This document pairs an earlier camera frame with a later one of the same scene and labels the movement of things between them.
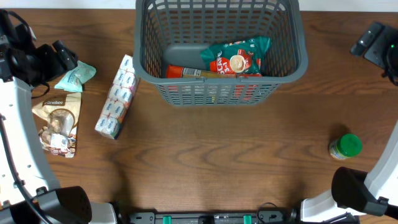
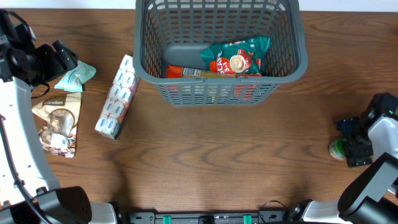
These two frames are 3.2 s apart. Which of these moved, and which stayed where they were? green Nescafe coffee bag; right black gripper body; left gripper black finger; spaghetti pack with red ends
Moved: right black gripper body
Stayed: green Nescafe coffee bag; left gripper black finger; spaghetti pack with red ends
